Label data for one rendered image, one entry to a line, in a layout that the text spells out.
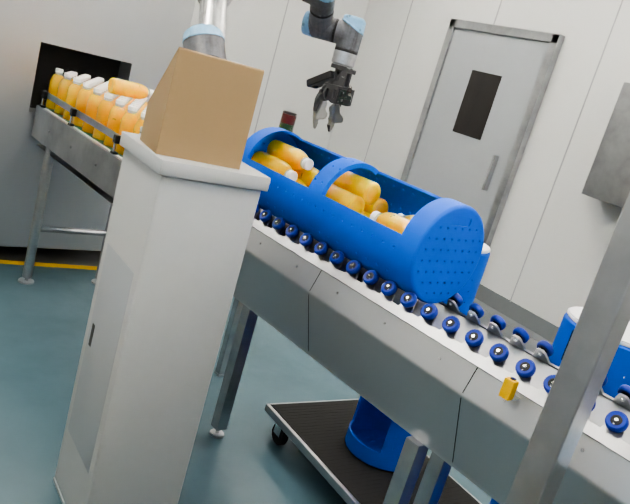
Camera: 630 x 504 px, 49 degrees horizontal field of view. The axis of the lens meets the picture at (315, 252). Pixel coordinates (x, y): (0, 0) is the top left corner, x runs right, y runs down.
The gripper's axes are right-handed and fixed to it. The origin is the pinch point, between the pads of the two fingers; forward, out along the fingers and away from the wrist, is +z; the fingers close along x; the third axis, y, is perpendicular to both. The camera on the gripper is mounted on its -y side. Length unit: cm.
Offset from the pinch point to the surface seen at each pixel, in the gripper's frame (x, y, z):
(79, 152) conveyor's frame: -23, -130, 47
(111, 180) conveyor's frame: -23, -93, 49
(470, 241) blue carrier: 6, 65, 16
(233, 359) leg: 4, -18, 95
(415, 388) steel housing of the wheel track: -12, 77, 53
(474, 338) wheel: -11, 87, 33
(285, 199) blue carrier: -14.0, 9.0, 23.7
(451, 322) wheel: -11, 80, 33
